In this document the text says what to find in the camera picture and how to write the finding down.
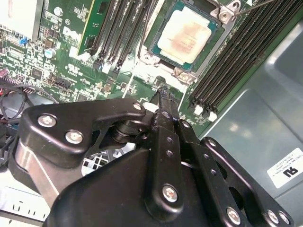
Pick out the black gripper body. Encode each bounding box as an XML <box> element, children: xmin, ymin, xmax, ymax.
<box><xmin>44</xmin><ymin>148</ymin><xmax>224</xmax><ymax>227</ymax></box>

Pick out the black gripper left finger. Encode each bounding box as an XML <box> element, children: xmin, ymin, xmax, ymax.
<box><xmin>9</xmin><ymin>87</ymin><xmax>187</xmax><ymax>220</ymax></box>

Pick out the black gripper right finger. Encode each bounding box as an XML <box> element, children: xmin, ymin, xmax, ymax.
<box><xmin>168</xmin><ymin>91</ymin><xmax>296</xmax><ymax>227</ymax></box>

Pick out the metal socket cover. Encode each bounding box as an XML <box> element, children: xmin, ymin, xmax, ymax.
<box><xmin>122</xmin><ymin>67</ymin><xmax>187</xmax><ymax>105</ymax></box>

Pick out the metal wire locking lever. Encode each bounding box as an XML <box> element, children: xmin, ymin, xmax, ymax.
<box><xmin>233</xmin><ymin>0</ymin><xmax>283</xmax><ymax>16</ymax></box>
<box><xmin>138</xmin><ymin>0</ymin><xmax>159</xmax><ymax>61</ymax></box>

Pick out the silver topped CPU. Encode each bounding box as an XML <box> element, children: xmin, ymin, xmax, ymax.
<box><xmin>151</xmin><ymin>6</ymin><xmax>220</xmax><ymax>71</ymax></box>

